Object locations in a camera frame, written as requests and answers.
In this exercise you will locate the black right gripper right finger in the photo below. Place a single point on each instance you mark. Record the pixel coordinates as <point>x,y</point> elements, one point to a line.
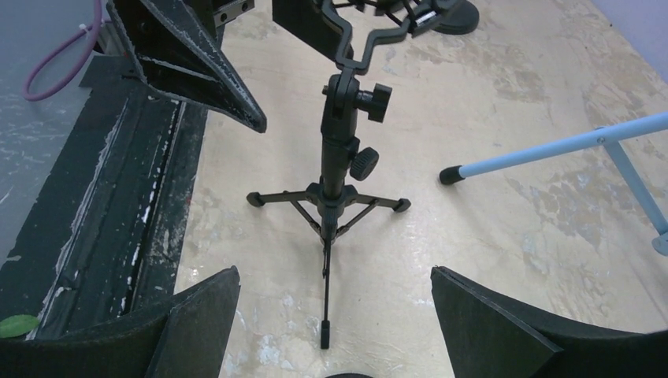
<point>488,334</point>

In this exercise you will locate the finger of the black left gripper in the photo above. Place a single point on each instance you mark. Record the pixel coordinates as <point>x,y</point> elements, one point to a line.
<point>305,21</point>
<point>175,47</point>

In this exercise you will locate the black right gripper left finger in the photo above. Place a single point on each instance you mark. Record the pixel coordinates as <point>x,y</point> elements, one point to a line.
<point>182,336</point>

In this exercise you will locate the black shock mount tripod stand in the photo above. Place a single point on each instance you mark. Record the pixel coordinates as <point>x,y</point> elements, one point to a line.
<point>330,206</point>

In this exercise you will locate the black round base mic stand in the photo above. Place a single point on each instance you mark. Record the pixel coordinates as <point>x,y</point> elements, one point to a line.
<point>463,20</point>

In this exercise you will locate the green leaf sticker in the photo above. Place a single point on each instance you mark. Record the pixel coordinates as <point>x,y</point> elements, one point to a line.
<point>18,325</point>

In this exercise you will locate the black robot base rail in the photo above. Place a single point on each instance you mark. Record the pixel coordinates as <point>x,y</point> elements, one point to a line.
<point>106,232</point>

